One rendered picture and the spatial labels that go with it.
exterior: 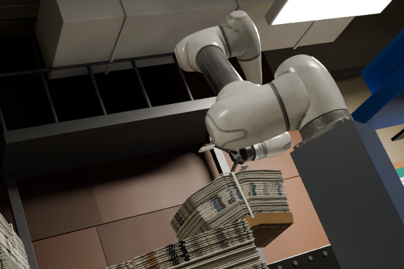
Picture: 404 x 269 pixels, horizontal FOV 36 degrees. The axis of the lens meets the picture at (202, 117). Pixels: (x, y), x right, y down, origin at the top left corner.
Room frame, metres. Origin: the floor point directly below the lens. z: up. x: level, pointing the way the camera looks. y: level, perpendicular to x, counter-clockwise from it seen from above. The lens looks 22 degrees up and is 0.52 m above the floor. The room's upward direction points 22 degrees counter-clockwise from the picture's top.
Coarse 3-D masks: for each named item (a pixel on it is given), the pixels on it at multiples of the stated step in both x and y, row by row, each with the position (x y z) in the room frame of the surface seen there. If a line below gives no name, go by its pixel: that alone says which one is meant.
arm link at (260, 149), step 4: (256, 144) 2.53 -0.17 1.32; (260, 144) 2.54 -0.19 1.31; (264, 144) 2.55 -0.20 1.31; (252, 148) 2.53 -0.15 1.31; (256, 148) 2.53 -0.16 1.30; (260, 148) 2.54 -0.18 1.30; (264, 148) 2.55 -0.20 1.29; (256, 152) 2.53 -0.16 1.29; (260, 152) 2.54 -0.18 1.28; (264, 152) 2.56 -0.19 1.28; (256, 156) 2.54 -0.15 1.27; (260, 156) 2.56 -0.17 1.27; (264, 156) 2.57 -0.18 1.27; (252, 160) 2.58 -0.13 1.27
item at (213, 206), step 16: (208, 192) 2.29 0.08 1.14; (224, 192) 2.31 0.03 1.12; (192, 208) 2.28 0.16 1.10; (208, 208) 2.27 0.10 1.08; (224, 208) 2.30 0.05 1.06; (240, 208) 2.32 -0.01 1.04; (176, 224) 2.45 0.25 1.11; (192, 224) 2.34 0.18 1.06; (208, 224) 2.26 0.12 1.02; (224, 224) 2.28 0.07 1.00
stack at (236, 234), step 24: (192, 240) 1.47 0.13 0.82; (216, 240) 1.48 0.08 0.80; (240, 240) 1.49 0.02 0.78; (120, 264) 1.43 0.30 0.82; (144, 264) 1.45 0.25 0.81; (168, 264) 1.46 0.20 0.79; (192, 264) 1.47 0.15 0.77; (216, 264) 1.48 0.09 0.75; (240, 264) 1.49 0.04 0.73; (264, 264) 1.49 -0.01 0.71
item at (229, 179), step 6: (234, 174) 2.35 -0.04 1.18; (240, 174) 2.36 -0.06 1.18; (228, 180) 2.34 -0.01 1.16; (234, 180) 2.35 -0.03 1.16; (240, 180) 2.36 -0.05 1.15; (228, 186) 2.33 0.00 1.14; (234, 186) 2.34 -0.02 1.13; (240, 186) 2.36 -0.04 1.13; (246, 186) 2.36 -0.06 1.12; (234, 192) 2.33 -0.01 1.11; (246, 192) 2.35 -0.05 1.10; (234, 198) 2.33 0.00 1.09; (240, 198) 2.34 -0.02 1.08; (246, 198) 2.35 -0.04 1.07; (240, 204) 2.33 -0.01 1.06; (252, 204) 2.35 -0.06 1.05; (246, 210) 2.33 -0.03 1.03; (252, 210) 2.35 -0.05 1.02; (252, 228) 2.35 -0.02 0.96
